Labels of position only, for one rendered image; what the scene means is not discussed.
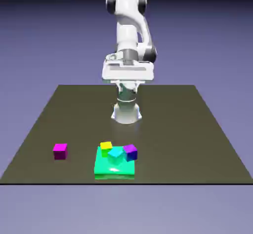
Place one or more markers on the small yellow cube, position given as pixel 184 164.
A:
pixel 106 147

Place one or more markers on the small magenta cube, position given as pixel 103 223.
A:
pixel 60 151

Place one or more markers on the large green box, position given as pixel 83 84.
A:
pixel 113 168

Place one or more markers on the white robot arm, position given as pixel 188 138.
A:
pixel 126 20

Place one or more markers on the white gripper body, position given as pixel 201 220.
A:
pixel 128 72

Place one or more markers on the small purple cube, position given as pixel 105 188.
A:
pixel 130 152

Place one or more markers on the small cyan cube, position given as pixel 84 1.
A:
pixel 115 154

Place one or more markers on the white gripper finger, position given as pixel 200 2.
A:
pixel 119 87
pixel 136 87

